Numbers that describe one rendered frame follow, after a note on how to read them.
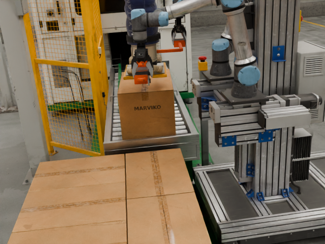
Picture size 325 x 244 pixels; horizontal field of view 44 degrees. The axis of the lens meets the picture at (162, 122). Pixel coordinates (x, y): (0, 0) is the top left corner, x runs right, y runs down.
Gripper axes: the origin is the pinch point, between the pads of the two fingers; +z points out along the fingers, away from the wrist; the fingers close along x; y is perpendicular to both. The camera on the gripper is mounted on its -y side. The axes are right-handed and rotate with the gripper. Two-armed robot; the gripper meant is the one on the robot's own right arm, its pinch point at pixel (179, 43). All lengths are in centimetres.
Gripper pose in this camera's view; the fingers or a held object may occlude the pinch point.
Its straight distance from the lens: 308.6
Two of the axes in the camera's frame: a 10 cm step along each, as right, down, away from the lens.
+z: 0.6, 9.3, 3.8
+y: 0.2, 3.7, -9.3
